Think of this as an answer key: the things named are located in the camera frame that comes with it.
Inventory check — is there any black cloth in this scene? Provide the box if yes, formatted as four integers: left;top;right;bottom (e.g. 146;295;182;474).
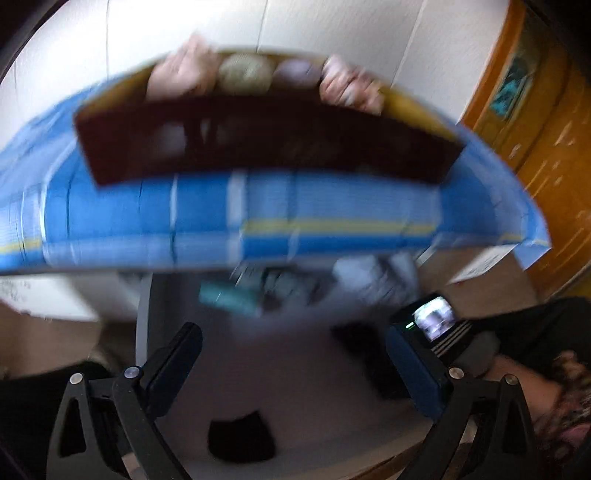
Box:
207;411;276;465

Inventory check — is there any beige pink cloth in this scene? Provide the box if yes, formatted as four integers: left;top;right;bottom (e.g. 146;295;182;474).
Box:
146;35;221;101

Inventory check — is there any person's right hand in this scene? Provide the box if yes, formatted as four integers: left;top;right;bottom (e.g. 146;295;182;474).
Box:
486;356;562;423

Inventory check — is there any white floral cloth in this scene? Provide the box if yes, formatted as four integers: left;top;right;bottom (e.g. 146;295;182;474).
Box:
332;252;422;309

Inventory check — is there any floral patterned sleeve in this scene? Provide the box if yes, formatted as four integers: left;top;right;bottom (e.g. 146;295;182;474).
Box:
535;351;590;459

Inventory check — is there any light grey green cloth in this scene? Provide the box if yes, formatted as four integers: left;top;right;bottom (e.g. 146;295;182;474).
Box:
262;268;322;305

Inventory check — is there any teal cloth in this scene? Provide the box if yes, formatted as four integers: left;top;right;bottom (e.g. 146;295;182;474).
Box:
198;281;263;317

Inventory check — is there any blue plaid tablecloth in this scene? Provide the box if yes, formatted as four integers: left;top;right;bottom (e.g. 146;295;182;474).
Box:
1;69;551;273

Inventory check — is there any wooden cabinet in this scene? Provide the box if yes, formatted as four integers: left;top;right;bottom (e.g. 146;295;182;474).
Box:
463;1;590;299

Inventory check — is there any dark red storage box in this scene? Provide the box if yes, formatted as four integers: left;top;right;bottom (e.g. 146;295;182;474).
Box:
74;43;464;185

